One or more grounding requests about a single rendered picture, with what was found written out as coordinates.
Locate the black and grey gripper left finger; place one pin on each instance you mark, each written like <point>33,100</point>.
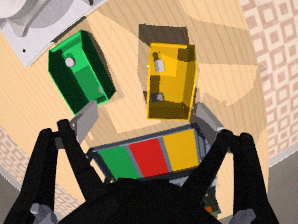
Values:
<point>37,193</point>

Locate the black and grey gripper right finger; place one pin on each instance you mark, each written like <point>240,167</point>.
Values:
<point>250,198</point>

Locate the yellow bin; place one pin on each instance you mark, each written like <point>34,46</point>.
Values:
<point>177,82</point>

